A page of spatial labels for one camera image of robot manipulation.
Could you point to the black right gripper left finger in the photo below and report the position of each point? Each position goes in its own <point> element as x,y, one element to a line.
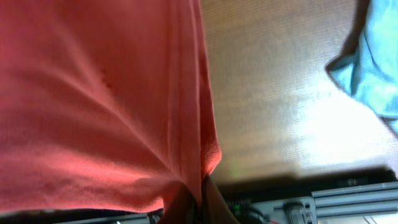
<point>180,205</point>

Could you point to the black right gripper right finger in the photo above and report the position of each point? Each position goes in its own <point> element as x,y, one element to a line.
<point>214,208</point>

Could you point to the orange soccer t-shirt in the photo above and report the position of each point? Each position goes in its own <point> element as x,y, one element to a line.
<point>104,104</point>

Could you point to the grey t-shirt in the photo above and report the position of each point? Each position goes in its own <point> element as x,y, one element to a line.
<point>369,75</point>

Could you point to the grey aluminium frame rail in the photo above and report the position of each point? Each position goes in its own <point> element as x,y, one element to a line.
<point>375,203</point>

